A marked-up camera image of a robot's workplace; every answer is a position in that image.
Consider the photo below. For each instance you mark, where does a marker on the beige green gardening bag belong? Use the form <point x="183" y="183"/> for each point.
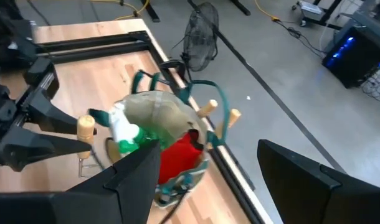
<point x="165" y="115"/>

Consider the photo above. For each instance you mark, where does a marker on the green spray bottle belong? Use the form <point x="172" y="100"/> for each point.
<point x="123" y="124"/>

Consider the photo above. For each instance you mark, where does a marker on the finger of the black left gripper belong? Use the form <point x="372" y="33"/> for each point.
<point x="51" y="118"/>
<point x="31" y="146"/>

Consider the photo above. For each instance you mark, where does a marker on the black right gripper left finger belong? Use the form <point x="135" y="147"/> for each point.
<point x="137" y="186"/>

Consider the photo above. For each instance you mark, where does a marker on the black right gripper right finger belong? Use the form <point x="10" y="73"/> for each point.
<point x="302" y="193"/>

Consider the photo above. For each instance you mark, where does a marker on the small power adapter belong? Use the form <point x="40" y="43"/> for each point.
<point x="311" y="7"/>

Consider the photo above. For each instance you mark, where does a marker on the black floor fan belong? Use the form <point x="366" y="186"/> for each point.
<point x="199" y="34"/>

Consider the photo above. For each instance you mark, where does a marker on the black floor bar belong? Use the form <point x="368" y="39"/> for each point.
<point x="240" y="7"/>
<point x="151" y="12"/>

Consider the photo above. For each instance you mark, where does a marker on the green black pruning shears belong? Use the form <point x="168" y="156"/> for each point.
<point x="174" y="189"/>

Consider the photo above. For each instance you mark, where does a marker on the black table clamp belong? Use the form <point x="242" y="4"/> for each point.
<point x="174" y="65"/>

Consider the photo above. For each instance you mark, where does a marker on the black computer tower blue lights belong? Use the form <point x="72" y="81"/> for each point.
<point x="352" y="59"/>

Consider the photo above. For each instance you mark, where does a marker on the grey desk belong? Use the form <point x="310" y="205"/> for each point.
<point x="373" y="21"/>

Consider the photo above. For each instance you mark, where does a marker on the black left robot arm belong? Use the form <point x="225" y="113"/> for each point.
<point x="6" y="31"/>

